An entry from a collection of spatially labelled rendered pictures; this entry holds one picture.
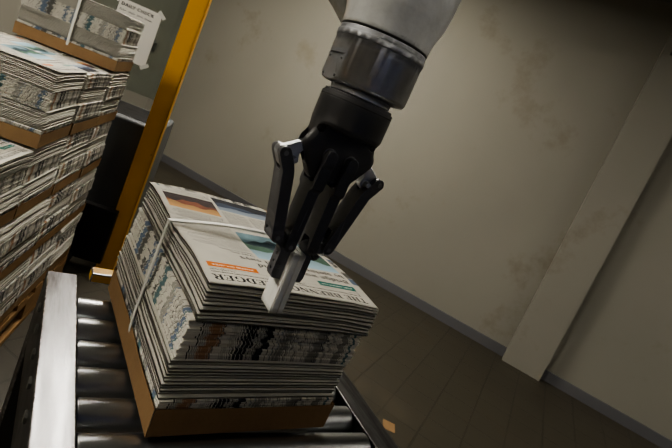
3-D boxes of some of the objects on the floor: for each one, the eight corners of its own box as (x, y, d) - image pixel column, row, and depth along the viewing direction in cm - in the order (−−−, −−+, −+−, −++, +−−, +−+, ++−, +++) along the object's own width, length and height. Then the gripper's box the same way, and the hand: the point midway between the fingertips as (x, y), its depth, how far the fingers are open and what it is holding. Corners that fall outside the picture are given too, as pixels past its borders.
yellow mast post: (95, 266, 263) (215, -76, 233) (100, 260, 272) (216, -71, 242) (112, 271, 265) (233, -67, 235) (116, 265, 274) (234, -62, 244)
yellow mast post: (-40, 226, 246) (71, -148, 216) (-30, 221, 255) (78, -140, 225) (-20, 232, 249) (93, -137, 219) (-11, 227, 257) (99, -129, 227)
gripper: (389, 112, 55) (308, 297, 59) (289, 66, 48) (204, 279, 52) (429, 127, 49) (335, 333, 52) (321, 76, 42) (222, 318, 46)
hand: (282, 277), depth 52 cm, fingers closed
